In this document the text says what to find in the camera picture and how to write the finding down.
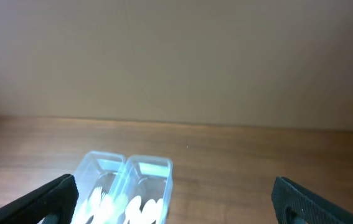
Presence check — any white plastic fork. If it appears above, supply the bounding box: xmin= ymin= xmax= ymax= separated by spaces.
xmin=85 ymin=187 xmax=105 ymax=224

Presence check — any left clear plastic container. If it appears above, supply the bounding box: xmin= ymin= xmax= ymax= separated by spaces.
xmin=72 ymin=151 xmax=126 ymax=223

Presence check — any white plastic spoon wide handle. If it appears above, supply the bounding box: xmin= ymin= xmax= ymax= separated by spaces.
xmin=151 ymin=198 xmax=164 ymax=224

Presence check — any clear plastic container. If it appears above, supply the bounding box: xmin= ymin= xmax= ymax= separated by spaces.
xmin=72 ymin=151 xmax=126 ymax=223
xmin=108 ymin=155 xmax=173 ymax=224

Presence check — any right clear plastic container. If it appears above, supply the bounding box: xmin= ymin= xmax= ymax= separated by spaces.
xmin=108 ymin=155 xmax=173 ymax=224

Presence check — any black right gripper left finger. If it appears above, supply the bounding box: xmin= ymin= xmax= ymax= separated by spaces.
xmin=0 ymin=174 xmax=78 ymax=224

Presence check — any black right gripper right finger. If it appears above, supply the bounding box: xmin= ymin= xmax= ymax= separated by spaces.
xmin=271 ymin=177 xmax=353 ymax=224

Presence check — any white plastic spoon slanted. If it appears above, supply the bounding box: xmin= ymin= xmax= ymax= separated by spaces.
xmin=123 ymin=195 xmax=142 ymax=224

